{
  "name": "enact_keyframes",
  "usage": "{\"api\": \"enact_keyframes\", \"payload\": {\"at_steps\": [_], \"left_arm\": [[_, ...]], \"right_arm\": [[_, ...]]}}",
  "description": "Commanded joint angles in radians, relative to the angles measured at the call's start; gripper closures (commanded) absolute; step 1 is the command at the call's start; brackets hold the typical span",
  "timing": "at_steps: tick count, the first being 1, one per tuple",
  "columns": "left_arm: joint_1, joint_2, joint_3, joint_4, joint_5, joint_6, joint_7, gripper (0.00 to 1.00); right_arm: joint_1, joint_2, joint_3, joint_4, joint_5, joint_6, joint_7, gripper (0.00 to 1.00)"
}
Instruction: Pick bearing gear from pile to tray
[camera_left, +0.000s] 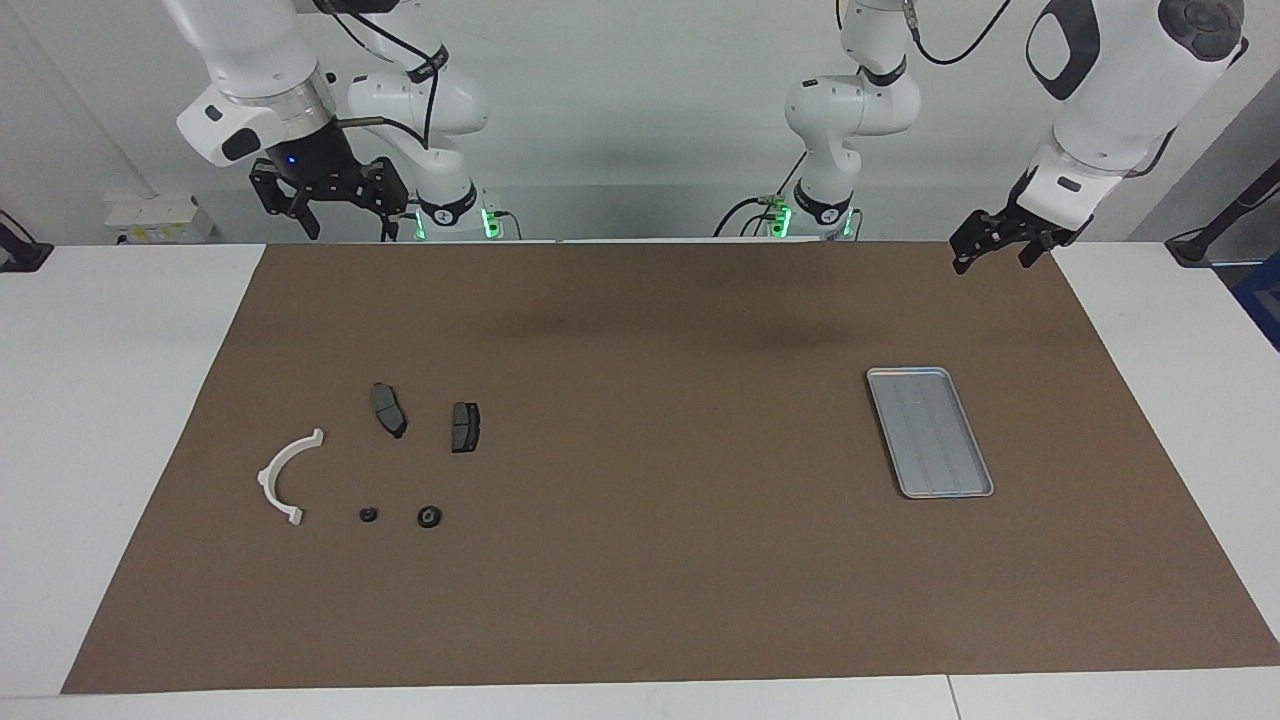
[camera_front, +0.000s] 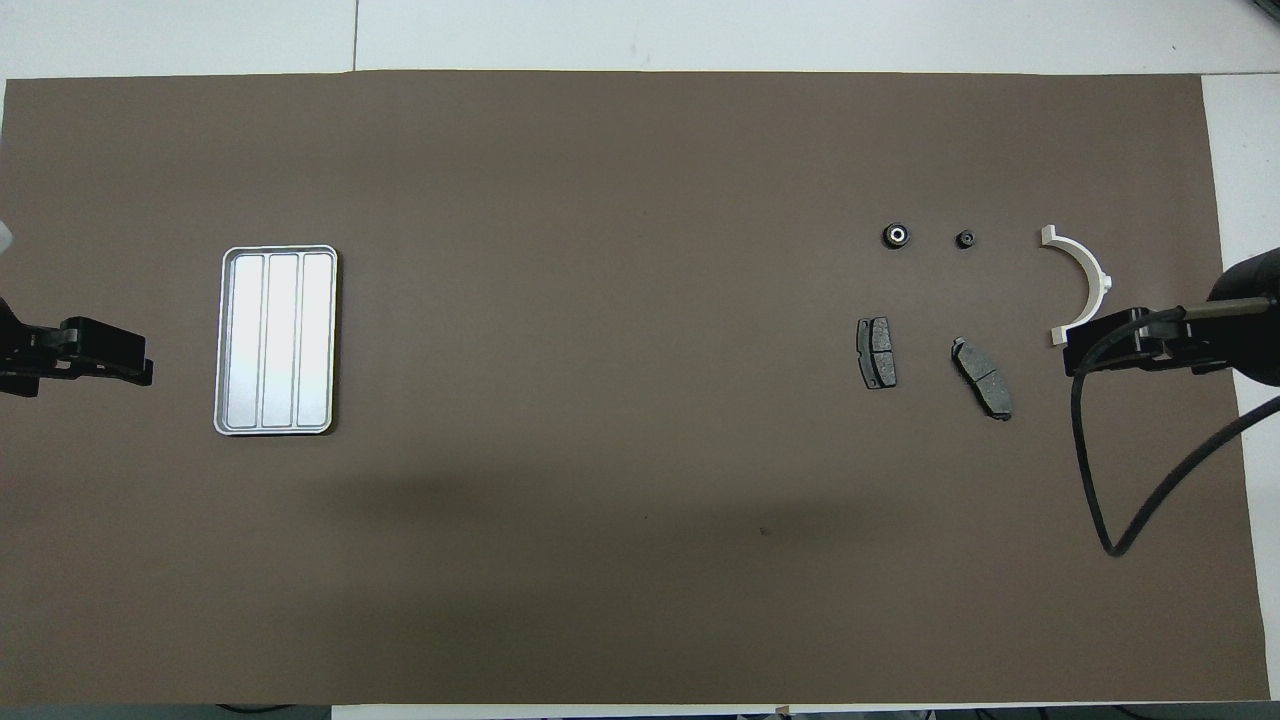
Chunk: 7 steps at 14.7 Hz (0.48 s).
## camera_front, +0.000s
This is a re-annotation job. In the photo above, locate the dark elongated brake pad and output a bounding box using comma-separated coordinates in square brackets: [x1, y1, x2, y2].
[950, 336, 1014, 422]

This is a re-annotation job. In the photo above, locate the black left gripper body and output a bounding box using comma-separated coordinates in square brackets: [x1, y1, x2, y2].
[0, 297, 101, 398]

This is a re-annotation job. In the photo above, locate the white semicircular bracket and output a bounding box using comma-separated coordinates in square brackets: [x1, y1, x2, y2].
[1040, 224, 1113, 347]

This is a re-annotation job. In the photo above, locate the silver metal tray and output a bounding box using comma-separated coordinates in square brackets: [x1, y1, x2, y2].
[213, 244, 340, 437]

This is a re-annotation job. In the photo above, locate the brown table mat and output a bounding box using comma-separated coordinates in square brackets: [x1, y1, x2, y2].
[0, 70, 1271, 706]

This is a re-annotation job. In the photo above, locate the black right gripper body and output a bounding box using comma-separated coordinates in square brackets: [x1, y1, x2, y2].
[1140, 255, 1280, 387]

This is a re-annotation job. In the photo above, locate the dark rectangular brake pad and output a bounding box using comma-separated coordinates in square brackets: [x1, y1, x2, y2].
[855, 316, 898, 391]

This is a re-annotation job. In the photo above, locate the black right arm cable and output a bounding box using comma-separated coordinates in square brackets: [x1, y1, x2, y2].
[1070, 298, 1280, 557]

